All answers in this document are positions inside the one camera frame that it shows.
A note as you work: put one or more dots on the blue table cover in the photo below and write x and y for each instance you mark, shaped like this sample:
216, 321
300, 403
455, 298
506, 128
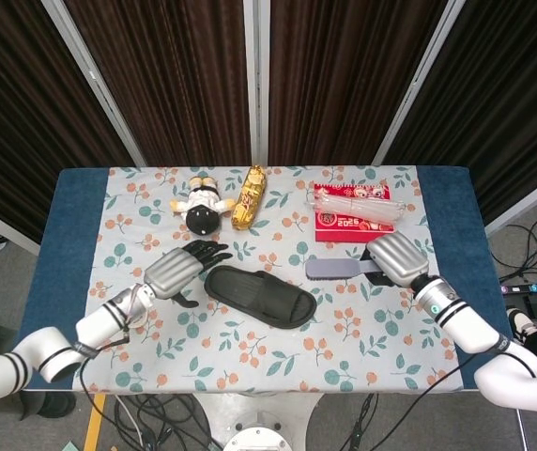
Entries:
62, 263

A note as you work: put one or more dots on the black rubber slipper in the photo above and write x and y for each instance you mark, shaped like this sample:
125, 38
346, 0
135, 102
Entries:
250, 293

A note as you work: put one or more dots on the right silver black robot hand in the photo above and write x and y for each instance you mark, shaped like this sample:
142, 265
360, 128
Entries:
397, 258

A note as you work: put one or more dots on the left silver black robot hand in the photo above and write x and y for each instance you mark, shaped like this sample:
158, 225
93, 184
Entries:
174, 275

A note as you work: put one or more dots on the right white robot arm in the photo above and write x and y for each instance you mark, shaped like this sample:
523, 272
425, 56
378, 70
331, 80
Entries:
475, 329

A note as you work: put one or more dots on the floral print tablecloth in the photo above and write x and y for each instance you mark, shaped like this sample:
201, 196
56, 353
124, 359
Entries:
268, 357

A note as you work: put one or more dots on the plush doll with black head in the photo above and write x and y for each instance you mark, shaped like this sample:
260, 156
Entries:
201, 218

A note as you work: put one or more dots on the red 2026 desk calendar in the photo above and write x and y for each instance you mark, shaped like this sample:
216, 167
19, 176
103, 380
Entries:
353, 230

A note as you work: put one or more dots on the yellow floor tape strip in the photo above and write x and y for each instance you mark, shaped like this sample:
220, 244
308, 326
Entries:
95, 423

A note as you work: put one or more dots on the clear bag of straws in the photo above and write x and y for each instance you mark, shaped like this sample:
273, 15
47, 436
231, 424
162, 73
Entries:
357, 206

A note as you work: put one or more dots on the dark curtain screen panel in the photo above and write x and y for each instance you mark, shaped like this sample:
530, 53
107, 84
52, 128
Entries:
15, 117
508, 94
343, 84
170, 84

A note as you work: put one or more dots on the black rounded floor object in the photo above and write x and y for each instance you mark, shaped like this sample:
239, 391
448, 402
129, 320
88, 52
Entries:
55, 404

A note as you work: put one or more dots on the black power strip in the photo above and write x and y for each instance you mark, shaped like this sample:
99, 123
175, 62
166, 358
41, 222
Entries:
533, 287

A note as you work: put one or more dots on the gold foil snack package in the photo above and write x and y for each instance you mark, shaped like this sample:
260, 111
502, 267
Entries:
249, 197

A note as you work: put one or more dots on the white robot torso base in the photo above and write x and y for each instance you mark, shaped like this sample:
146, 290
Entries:
259, 437

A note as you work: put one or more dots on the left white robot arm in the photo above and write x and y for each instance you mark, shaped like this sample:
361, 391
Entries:
52, 350

